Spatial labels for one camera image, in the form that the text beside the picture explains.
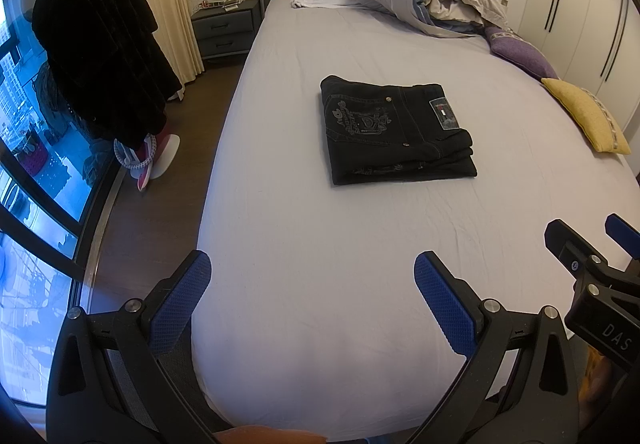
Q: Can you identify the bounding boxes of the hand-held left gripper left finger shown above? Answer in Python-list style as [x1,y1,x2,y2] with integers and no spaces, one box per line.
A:
[45,249,236,444]

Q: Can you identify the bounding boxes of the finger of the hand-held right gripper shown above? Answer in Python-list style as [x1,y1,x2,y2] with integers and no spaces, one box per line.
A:
[604,213,640,261]
[544,219,609,284]

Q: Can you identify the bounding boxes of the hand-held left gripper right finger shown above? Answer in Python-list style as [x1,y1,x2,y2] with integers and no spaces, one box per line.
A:
[405,251,583,444]

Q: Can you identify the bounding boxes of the black pants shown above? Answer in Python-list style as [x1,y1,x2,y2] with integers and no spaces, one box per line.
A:
[320,75,478,186]

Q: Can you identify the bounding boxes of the yellow pillow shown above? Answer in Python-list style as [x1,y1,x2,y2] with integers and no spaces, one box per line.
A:
[541,77,632,155]

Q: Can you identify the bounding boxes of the bed with white sheet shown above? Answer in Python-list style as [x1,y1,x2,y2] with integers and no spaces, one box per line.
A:
[192,0,640,443]

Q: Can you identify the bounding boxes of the pink white slippers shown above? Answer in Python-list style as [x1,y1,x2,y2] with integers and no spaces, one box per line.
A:
[113,133,182,193]

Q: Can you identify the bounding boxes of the large glass window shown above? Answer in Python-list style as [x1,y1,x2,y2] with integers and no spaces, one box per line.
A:
[0,0,128,425]

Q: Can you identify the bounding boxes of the purple pillow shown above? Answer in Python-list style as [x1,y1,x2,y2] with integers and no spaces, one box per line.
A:
[483,23,561,81]

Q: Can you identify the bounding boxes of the hanging black coat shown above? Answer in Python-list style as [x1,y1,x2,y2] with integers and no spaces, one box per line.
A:
[31,0,182,151]

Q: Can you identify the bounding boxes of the grey nightstand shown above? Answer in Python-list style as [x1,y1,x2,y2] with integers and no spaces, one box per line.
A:
[190,0,264,63]

